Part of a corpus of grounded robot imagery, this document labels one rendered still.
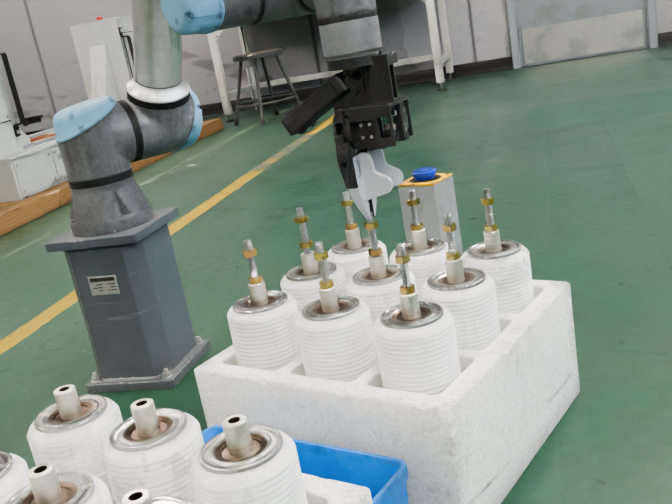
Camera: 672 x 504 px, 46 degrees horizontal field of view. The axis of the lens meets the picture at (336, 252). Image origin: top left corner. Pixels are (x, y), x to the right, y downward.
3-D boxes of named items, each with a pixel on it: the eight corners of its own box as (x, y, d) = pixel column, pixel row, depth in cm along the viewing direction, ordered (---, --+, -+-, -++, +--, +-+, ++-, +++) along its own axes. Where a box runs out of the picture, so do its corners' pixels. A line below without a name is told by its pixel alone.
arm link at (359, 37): (308, 28, 98) (335, 22, 105) (315, 65, 99) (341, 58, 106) (364, 18, 95) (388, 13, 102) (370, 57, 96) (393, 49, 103)
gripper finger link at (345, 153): (353, 190, 102) (342, 122, 99) (342, 191, 102) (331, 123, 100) (367, 182, 106) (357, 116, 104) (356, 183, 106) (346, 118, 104)
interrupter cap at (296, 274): (341, 263, 119) (340, 258, 119) (331, 280, 112) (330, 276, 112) (293, 268, 121) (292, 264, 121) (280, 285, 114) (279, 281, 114)
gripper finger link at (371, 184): (394, 222, 102) (384, 151, 100) (352, 225, 105) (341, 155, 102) (402, 216, 105) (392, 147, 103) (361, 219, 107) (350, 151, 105)
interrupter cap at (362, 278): (416, 270, 110) (416, 265, 110) (388, 289, 105) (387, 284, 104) (371, 267, 115) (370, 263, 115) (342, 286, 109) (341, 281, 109)
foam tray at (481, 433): (220, 483, 113) (192, 369, 108) (365, 363, 143) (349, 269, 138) (469, 550, 91) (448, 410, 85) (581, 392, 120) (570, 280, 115)
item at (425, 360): (417, 481, 93) (394, 340, 88) (381, 447, 102) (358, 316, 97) (486, 453, 96) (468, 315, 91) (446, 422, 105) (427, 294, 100)
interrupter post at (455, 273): (444, 285, 102) (441, 261, 102) (451, 279, 104) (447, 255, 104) (462, 286, 101) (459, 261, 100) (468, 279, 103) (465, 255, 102)
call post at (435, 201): (422, 354, 143) (396, 186, 134) (440, 338, 148) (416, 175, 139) (458, 358, 138) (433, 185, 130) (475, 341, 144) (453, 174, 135)
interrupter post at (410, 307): (407, 324, 92) (403, 297, 91) (398, 318, 95) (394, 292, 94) (425, 318, 93) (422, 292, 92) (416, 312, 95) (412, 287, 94)
